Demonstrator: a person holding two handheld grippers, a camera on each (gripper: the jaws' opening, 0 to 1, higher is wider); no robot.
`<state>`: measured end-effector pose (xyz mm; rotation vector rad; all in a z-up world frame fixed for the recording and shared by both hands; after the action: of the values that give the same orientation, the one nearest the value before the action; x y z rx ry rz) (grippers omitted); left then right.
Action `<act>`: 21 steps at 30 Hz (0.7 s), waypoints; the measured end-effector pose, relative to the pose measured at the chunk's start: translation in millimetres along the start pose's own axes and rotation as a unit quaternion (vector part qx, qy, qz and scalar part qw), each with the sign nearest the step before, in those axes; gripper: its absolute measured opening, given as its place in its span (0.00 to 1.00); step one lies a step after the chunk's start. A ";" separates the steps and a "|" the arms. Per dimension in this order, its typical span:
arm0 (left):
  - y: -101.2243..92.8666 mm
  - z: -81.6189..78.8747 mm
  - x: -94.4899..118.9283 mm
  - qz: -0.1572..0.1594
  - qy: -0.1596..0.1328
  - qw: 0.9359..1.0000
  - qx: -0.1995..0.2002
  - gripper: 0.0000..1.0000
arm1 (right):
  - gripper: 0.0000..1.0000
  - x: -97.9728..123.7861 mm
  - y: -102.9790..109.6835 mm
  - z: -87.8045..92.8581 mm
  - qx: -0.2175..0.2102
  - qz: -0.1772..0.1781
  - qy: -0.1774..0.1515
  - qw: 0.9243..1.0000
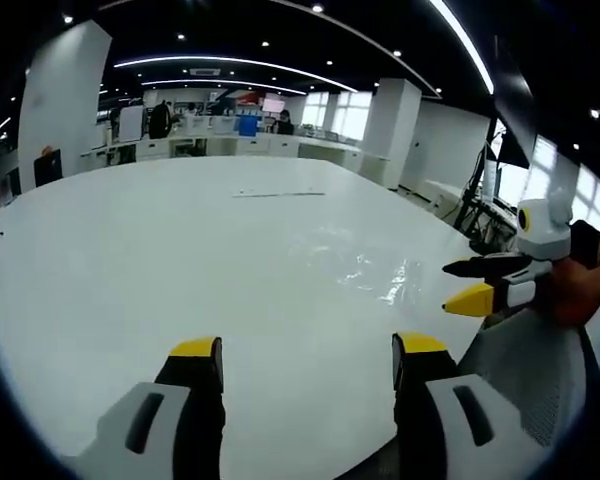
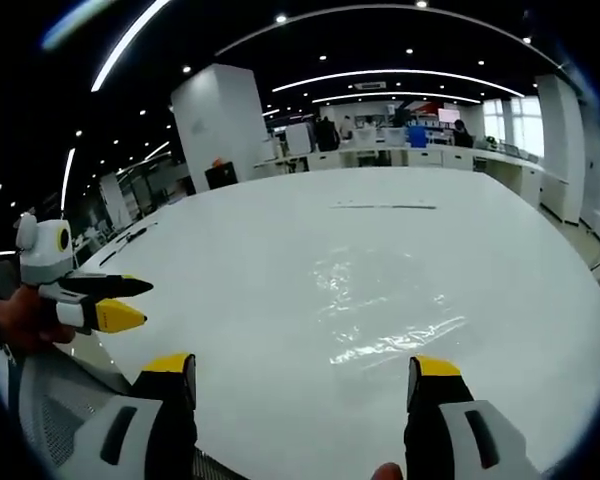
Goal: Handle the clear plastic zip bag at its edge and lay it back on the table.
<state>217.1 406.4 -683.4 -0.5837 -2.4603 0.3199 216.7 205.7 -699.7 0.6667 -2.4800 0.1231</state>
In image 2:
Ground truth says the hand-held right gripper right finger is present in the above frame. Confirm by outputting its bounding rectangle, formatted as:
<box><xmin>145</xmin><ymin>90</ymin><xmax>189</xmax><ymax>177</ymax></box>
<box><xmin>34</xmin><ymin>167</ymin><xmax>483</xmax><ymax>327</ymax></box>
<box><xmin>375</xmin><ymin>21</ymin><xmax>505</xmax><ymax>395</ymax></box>
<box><xmin>403</xmin><ymin>355</ymin><xmax>547</xmax><ymax>480</ymax></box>

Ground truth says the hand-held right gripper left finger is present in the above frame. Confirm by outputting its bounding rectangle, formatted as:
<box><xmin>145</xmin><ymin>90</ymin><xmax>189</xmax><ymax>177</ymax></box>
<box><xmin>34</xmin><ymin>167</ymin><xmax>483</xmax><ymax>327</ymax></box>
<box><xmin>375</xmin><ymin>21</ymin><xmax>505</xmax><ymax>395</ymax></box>
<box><xmin>54</xmin><ymin>352</ymin><xmax>199</xmax><ymax>480</ymax></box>

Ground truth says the clear food packaging bag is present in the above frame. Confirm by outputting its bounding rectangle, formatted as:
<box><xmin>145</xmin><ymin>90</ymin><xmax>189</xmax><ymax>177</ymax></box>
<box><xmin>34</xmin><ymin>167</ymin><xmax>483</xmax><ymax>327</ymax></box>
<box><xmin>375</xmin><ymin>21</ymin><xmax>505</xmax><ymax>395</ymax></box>
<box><xmin>309</xmin><ymin>245</ymin><xmax>417</xmax><ymax>314</ymax></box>
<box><xmin>324</xmin><ymin>313</ymin><xmax>469</xmax><ymax>369</ymax></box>

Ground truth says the person's left hand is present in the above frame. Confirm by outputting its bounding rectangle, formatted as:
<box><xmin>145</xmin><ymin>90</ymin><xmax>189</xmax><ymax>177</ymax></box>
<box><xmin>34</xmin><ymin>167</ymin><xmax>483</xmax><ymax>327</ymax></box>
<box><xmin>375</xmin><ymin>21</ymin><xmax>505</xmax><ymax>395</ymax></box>
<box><xmin>0</xmin><ymin>285</ymin><xmax>77</xmax><ymax>354</ymax></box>

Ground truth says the person's right hand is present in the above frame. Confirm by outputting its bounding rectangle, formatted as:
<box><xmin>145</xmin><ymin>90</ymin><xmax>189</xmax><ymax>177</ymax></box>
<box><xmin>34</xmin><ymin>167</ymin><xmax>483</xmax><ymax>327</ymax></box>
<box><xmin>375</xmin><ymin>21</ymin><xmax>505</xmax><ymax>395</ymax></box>
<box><xmin>369</xmin><ymin>462</ymin><xmax>404</xmax><ymax>480</ymax></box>

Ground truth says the grey mesh chair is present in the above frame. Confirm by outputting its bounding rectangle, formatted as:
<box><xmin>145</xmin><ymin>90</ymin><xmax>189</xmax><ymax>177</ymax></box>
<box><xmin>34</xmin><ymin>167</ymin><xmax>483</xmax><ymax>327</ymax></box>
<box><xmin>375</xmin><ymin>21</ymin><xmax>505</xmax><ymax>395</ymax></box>
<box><xmin>8</xmin><ymin>344</ymin><xmax>132</xmax><ymax>467</ymax></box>

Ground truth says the black box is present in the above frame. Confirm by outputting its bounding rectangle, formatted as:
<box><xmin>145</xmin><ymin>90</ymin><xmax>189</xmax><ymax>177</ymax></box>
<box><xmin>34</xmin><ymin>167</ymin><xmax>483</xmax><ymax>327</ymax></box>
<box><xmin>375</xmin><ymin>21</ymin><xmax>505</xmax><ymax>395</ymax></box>
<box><xmin>204</xmin><ymin>164</ymin><xmax>239</xmax><ymax>191</ymax></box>

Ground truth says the white square pillar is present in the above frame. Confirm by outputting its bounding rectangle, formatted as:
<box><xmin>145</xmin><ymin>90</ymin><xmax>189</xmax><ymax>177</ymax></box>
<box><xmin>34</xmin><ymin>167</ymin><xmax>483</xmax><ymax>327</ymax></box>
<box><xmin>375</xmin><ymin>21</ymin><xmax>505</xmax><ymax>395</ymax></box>
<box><xmin>170</xmin><ymin>63</ymin><xmax>272</xmax><ymax>195</ymax></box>

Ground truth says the long thin strip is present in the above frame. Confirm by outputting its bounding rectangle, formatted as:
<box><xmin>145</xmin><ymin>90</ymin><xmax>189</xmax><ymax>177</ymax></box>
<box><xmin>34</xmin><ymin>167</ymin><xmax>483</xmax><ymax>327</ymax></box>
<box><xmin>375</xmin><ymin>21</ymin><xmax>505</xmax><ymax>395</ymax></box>
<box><xmin>329</xmin><ymin>201</ymin><xmax>438</xmax><ymax>210</ymax></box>

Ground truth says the white counter with cabinets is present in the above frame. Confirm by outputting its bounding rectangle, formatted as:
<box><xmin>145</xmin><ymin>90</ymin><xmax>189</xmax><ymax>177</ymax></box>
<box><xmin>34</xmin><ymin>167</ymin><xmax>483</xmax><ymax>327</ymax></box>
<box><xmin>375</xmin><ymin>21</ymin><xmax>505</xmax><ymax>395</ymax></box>
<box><xmin>253</xmin><ymin>143</ymin><xmax>547</xmax><ymax>209</ymax></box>

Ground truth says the white wide pillar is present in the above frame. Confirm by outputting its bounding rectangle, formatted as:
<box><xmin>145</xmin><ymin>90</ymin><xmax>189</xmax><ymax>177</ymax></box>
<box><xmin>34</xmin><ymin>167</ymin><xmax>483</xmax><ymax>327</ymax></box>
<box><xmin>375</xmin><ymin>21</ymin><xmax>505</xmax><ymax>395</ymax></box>
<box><xmin>535</xmin><ymin>73</ymin><xmax>587</xmax><ymax>225</ymax></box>

